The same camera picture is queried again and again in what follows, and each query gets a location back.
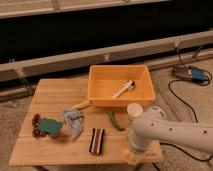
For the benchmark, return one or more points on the yellow banana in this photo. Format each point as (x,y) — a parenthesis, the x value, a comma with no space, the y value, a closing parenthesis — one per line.
(82,105)

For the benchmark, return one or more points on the green plastic cup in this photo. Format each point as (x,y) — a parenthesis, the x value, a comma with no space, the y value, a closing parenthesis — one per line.
(134,110)

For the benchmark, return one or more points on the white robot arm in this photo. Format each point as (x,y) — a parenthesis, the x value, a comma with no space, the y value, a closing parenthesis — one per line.
(151,124)

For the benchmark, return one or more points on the orange plastic bin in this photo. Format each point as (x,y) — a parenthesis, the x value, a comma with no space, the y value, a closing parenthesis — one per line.
(105,80)

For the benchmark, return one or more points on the white spoon in bin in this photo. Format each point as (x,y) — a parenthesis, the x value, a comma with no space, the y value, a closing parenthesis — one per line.
(129,85)

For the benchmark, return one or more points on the green chili pepper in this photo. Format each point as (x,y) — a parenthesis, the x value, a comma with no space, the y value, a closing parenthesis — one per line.
(114,121)

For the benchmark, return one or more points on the blue black power adapter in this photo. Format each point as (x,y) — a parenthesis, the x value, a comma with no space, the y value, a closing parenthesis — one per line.
(189,73)

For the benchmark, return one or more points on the wooden table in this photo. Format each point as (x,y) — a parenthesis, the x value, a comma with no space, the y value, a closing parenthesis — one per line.
(51,97)

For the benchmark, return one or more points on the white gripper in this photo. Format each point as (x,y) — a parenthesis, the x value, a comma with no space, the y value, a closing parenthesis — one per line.
(132,158)

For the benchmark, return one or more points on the striped chocolate wafer bar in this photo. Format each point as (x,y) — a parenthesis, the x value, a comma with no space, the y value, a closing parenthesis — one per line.
(96,141)

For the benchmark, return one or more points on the dark red grapes bunch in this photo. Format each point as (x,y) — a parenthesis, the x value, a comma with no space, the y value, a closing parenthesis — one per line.
(36,133)

